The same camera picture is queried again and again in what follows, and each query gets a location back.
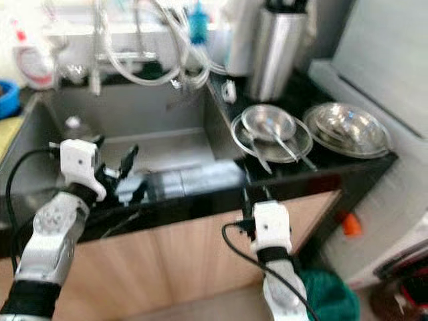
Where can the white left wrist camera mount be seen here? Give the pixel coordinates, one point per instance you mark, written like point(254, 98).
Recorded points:
point(80, 164)

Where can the large steel bowl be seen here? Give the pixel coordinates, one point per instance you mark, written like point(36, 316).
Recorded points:
point(348, 124)

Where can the grey appliance lid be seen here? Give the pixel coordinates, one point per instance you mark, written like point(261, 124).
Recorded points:
point(381, 53)

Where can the green rubbish bag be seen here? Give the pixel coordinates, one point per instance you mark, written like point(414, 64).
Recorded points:
point(334, 297)

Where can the blue plastic bowl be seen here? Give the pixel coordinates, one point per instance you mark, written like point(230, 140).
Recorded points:
point(8, 100)

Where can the steel spoon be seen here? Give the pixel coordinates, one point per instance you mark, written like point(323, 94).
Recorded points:
point(284, 144)

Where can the wooden kitchen cabinet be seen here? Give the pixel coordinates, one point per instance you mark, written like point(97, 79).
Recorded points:
point(174, 261)

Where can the clear plastic bottle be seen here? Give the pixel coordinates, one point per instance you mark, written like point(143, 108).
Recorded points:
point(75, 130)

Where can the blue bottle brush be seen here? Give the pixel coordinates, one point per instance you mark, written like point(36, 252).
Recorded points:
point(198, 30)

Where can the white red dish soap bottle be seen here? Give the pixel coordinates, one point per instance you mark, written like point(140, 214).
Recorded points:
point(33, 67)

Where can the white hanging cloth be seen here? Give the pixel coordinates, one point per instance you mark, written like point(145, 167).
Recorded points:
point(237, 40)

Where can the small white plastic clip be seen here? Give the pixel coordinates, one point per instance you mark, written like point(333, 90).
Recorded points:
point(229, 91)

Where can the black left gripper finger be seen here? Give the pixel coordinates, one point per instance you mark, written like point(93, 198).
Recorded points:
point(128, 162)
point(140, 191)

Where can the orange plastic object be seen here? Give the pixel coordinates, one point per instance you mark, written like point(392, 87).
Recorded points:
point(351, 225)

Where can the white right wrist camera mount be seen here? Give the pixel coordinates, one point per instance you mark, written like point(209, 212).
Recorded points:
point(273, 227)

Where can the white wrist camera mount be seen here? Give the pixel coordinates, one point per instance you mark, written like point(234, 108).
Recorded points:
point(273, 227)
point(80, 164)

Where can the white appliance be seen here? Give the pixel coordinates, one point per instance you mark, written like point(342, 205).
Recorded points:
point(394, 200)

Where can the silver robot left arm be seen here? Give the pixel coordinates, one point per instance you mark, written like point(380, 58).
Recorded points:
point(50, 241)

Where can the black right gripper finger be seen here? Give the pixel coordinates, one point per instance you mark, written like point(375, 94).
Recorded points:
point(248, 196)
point(265, 195)

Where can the stainless steel sink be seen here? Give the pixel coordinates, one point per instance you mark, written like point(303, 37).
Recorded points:
point(160, 120)

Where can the stainless steel knife block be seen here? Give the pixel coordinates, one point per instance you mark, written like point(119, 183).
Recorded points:
point(274, 53)

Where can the yellow cloth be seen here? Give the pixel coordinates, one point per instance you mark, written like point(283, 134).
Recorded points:
point(7, 137)

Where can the large steel plate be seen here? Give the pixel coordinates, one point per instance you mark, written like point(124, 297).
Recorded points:
point(311, 140)

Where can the small steel bowl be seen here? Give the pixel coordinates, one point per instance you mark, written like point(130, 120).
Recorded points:
point(267, 120)

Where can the chrome tap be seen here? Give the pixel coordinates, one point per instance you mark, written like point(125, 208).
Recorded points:
point(130, 59)

